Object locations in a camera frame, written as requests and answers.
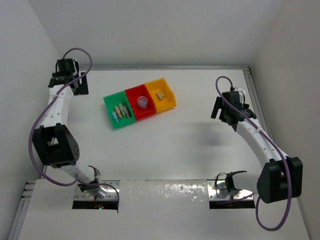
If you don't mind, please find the blue correction tape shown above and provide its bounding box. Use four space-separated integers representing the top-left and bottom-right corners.
111 111 119 123

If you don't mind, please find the pink correction tape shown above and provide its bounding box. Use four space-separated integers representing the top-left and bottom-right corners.
123 106 132 119

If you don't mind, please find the clear tape roll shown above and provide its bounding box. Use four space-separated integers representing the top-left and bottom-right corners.
137 96 148 110

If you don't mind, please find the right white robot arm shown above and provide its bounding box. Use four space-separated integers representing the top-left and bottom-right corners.
211 90 303 204

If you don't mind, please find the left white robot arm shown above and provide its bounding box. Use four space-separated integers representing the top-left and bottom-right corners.
28 58 100 195

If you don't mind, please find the yellow plastic bin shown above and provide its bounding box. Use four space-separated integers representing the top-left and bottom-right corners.
144 78 177 114

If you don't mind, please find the green plastic bin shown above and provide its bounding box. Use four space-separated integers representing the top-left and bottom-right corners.
103 91 136 129

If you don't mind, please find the red plastic bin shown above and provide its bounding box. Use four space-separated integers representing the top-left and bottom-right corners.
124 84 157 121

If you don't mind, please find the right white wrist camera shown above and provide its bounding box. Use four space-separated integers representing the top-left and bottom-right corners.
234 87 246 94

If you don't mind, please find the aluminium frame rail right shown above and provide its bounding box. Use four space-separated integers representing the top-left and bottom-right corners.
243 68 274 140

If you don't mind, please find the aluminium frame rail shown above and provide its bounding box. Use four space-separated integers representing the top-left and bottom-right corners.
243 68 274 140
91 65 250 71

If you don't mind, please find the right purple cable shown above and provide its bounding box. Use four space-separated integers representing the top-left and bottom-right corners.
215 76 293 231

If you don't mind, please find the aluminium frame rail back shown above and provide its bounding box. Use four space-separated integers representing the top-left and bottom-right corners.
91 65 250 71

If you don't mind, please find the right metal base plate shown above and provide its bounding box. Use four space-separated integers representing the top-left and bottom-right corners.
207 179 254 202

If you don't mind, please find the metal base plate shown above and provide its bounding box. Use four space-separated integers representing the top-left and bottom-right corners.
74 180 120 201
207 179 254 202

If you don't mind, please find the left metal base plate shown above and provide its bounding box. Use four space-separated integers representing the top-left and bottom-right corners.
74 180 120 201

